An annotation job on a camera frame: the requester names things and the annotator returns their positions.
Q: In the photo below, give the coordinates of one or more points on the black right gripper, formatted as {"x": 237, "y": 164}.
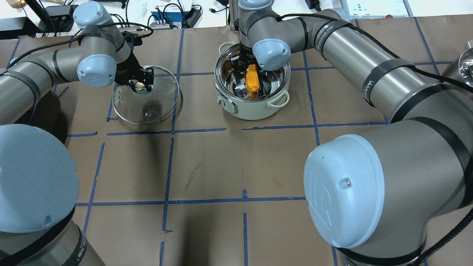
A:
{"x": 244, "y": 60}

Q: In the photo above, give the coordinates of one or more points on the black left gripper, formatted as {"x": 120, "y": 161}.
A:
{"x": 127, "y": 67}

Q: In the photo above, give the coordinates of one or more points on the yellow corn cob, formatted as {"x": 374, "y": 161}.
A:
{"x": 252, "y": 79}

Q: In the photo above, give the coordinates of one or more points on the glass pot lid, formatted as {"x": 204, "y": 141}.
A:
{"x": 148, "y": 107}

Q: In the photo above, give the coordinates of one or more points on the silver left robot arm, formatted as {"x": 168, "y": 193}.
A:
{"x": 39, "y": 186}

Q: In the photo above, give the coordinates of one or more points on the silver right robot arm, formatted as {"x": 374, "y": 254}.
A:
{"x": 394, "y": 152}

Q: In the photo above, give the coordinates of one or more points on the white electric cooking pot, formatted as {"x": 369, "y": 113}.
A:
{"x": 233, "y": 98}

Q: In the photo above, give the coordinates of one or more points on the steel steamer pot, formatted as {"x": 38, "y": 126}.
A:
{"x": 461, "y": 69}

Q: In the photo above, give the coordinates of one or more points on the black power adapter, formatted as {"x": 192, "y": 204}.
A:
{"x": 192, "y": 17}

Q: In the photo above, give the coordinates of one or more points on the blue box on desk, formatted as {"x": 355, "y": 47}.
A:
{"x": 169, "y": 16}

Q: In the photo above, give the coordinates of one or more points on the black rice cooker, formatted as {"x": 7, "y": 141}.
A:
{"x": 48, "y": 115}

